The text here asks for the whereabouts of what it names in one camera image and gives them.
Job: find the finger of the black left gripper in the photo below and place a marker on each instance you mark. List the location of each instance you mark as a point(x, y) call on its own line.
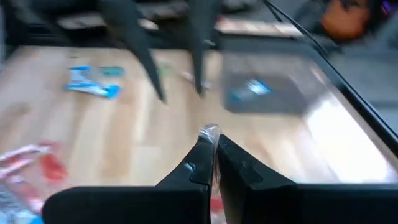
point(199, 46)
point(146, 59)

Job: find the teal hard candy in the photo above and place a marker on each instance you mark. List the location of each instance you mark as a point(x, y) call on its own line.
point(112, 71)

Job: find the red white Smarties candy roll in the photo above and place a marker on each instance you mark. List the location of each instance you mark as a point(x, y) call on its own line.
point(14, 168)
point(23, 151)
point(194, 79)

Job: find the red hard candy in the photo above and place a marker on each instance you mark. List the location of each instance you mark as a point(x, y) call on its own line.
point(53, 168)
point(210, 132)

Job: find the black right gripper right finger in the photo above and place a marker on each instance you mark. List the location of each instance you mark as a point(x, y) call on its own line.
point(280, 202)

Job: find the white blue Hershey's candy bar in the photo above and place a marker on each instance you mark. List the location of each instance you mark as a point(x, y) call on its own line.
point(15, 205)
point(248, 88)
point(93, 86)

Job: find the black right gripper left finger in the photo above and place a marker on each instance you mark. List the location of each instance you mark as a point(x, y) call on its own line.
point(174, 202)

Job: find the grey translucent plastic bin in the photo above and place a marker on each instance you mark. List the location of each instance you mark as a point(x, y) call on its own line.
point(280, 93)

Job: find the green wrapped hard candy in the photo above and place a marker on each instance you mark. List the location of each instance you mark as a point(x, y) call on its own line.
point(164, 70)

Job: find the orange vacuum cleaner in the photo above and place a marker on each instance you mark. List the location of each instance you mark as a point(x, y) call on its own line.
point(345, 18)

